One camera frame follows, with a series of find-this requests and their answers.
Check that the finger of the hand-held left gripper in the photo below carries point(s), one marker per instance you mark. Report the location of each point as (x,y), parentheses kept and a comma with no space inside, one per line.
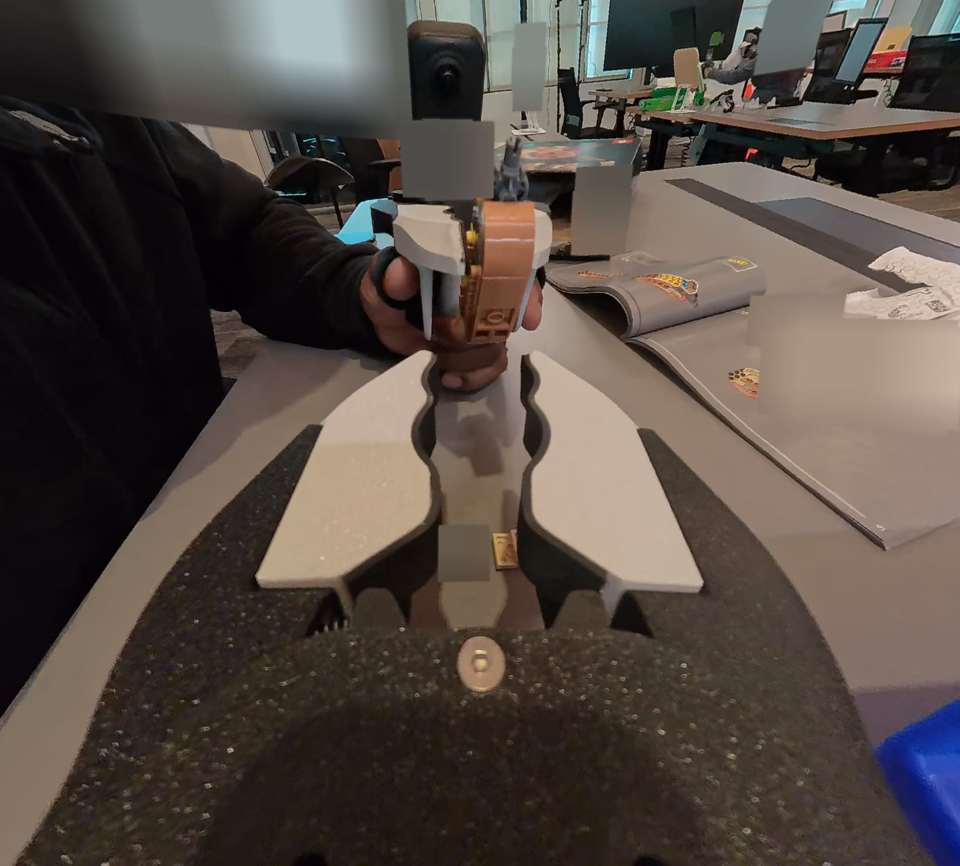
(543,247)
(427,236)

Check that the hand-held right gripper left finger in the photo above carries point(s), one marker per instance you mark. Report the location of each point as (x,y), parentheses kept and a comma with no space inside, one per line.
(352,483)

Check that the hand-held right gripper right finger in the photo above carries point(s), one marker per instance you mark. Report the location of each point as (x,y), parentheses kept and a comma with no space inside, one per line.
(604,483)

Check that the brown lego model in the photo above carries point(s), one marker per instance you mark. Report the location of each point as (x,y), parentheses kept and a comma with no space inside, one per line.
(504,258)

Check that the person's left forearm black sleeve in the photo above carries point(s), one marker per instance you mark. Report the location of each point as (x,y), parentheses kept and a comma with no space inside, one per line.
(300,266)

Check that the lego set box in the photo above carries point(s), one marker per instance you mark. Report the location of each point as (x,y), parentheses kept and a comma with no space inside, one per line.
(577,153)

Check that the small gold lego tile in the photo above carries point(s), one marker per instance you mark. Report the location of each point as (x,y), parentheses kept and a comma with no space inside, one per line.
(505,551)

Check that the grey lego instruction booklet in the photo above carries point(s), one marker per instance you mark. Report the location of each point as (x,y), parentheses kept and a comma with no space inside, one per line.
(795,446)

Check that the person's left hand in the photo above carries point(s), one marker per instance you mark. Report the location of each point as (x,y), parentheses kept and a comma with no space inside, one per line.
(394,326)

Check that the black office chair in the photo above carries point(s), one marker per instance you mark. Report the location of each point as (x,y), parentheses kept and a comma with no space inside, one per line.
(576,105)

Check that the dark round chair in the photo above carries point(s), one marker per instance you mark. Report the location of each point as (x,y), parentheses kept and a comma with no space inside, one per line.
(307,176)

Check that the green box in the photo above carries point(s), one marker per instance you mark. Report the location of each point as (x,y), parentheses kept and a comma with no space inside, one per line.
(657,101)

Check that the large black monitor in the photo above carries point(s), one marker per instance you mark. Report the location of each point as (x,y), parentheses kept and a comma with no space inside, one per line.
(675,11)

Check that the person's black clothed torso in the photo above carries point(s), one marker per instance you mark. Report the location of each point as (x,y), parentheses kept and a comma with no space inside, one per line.
(97,326)

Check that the wooden office desk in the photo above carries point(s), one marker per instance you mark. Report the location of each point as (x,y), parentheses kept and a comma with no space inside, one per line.
(825,120)

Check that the white printed paper sheet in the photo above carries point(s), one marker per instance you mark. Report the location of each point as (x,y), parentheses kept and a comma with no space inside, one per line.
(911,281)

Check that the tilted computer monitor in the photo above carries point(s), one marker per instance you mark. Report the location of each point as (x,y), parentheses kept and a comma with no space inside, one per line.
(861,52)

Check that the red box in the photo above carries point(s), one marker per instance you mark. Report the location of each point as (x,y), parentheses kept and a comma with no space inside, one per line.
(889,60)

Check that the black computer monitor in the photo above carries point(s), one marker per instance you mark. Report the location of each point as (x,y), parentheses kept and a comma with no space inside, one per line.
(928,72)

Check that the blue plastic container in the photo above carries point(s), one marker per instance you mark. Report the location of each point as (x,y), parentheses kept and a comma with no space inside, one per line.
(926,783)

